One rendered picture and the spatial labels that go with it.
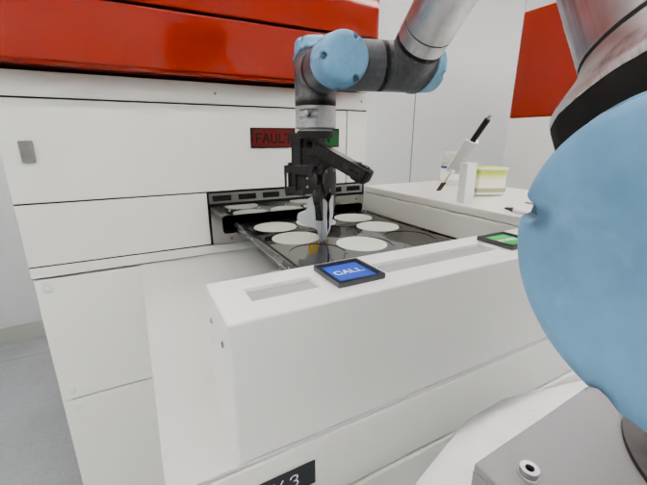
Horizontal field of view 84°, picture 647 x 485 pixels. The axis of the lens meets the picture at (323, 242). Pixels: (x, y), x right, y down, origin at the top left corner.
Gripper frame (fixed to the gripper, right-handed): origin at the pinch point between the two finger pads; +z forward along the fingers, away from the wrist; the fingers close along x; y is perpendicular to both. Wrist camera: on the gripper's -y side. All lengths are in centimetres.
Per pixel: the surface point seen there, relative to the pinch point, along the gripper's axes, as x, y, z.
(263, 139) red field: -15.2, 22.1, -18.5
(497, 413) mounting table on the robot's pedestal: 29.2, -30.3, 9.3
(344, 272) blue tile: 31.4, -13.7, -5.2
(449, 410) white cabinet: 24.5, -25.8, 14.3
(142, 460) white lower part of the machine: 13, 47, 63
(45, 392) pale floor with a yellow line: -17, 141, 91
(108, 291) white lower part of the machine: 13, 47, 14
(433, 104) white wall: -263, 3, -46
